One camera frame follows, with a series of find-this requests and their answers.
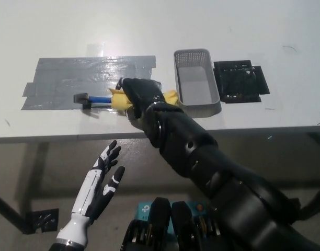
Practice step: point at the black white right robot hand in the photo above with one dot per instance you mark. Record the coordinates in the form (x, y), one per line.
(141, 91)

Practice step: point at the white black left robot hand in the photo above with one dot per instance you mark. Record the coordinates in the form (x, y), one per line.
(97, 188)

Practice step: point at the gray perforated plastic container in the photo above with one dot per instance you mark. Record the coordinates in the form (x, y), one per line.
(195, 86)

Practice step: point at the black ribbed robot body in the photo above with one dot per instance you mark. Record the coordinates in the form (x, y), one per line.
(160, 230)

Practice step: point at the teal cardboard box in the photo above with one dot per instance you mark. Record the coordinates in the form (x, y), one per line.
(145, 210)

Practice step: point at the gray duct tape patch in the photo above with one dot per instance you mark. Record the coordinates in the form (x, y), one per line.
(71, 75)

